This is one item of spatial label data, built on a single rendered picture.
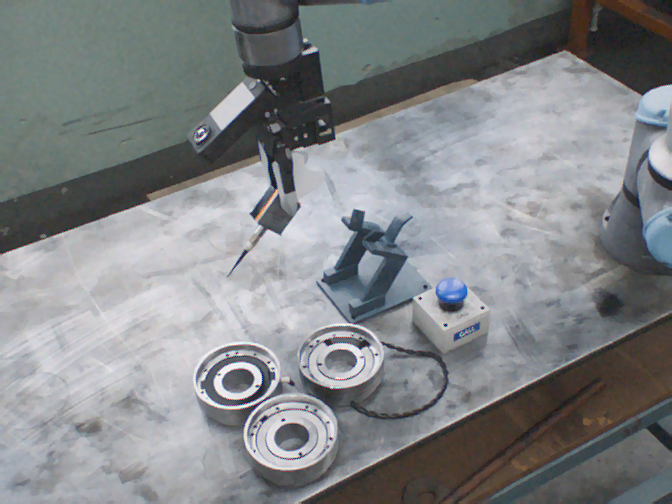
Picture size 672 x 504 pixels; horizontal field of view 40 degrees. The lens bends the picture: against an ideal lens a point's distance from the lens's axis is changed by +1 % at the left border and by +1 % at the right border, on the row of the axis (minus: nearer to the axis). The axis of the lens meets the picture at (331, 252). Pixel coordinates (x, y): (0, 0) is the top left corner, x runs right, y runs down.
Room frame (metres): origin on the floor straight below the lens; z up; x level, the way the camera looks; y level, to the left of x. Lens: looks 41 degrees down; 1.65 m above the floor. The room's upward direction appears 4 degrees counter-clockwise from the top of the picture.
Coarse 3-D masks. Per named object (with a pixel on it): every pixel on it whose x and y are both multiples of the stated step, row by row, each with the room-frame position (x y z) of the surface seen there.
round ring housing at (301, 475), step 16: (272, 400) 0.68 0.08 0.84; (288, 400) 0.69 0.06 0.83; (304, 400) 0.68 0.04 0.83; (256, 416) 0.67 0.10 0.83; (288, 416) 0.67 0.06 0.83; (320, 416) 0.66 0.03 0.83; (256, 432) 0.65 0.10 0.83; (272, 432) 0.64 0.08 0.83; (288, 432) 0.66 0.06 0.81; (304, 432) 0.65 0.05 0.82; (336, 432) 0.63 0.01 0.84; (256, 448) 0.63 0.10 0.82; (272, 448) 0.62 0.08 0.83; (304, 448) 0.62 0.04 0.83; (336, 448) 0.62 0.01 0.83; (256, 464) 0.60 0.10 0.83; (272, 464) 0.60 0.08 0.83; (320, 464) 0.59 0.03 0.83; (272, 480) 0.59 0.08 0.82; (288, 480) 0.58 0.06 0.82; (304, 480) 0.59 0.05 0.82
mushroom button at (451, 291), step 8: (448, 280) 0.83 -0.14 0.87; (456, 280) 0.83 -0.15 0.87; (440, 288) 0.81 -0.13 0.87; (448, 288) 0.81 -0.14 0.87; (456, 288) 0.81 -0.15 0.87; (464, 288) 0.81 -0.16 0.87; (440, 296) 0.80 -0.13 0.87; (448, 296) 0.80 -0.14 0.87; (456, 296) 0.80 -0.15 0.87; (464, 296) 0.80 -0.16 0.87
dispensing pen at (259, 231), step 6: (270, 186) 0.92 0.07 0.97; (270, 192) 0.91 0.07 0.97; (264, 198) 0.91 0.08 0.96; (258, 204) 0.91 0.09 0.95; (264, 204) 0.90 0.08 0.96; (252, 210) 0.91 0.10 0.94; (258, 210) 0.90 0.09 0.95; (252, 216) 0.90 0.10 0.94; (258, 228) 0.89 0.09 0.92; (264, 228) 0.89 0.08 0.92; (252, 234) 0.90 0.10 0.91; (258, 234) 0.89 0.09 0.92; (252, 240) 0.89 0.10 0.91; (258, 240) 0.89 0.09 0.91; (246, 246) 0.89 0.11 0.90; (252, 246) 0.88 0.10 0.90; (246, 252) 0.88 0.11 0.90; (240, 258) 0.88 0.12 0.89; (234, 264) 0.88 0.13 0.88
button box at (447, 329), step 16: (416, 304) 0.82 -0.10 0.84; (432, 304) 0.82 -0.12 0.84; (448, 304) 0.81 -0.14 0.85; (464, 304) 0.81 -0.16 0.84; (480, 304) 0.81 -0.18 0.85; (416, 320) 0.82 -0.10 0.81; (432, 320) 0.79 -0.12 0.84; (448, 320) 0.79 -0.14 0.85; (464, 320) 0.78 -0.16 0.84; (480, 320) 0.79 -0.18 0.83; (432, 336) 0.79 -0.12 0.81; (448, 336) 0.77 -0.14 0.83; (464, 336) 0.78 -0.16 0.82; (480, 336) 0.79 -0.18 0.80; (448, 352) 0.77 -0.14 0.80
